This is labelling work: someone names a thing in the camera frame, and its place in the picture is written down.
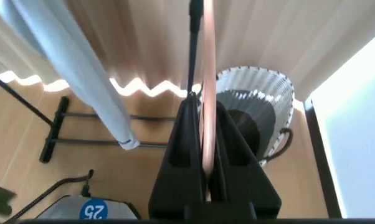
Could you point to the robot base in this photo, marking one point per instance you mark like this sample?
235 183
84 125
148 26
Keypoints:
69 208

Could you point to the pink clothes hanger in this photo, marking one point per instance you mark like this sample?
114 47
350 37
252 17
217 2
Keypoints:
209 93

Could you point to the beige curtain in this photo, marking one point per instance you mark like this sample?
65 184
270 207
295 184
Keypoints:
268 31

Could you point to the black clothes rack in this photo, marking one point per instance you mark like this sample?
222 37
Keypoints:
55 130

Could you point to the white laundry basket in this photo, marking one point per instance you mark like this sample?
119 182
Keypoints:
253 81

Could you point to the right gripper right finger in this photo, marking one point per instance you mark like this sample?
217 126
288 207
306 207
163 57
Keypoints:
240 183

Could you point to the pale grey shorts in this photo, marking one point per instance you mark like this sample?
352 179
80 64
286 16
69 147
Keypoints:
75 62

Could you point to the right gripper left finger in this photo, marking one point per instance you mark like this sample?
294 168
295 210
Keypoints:
178 183

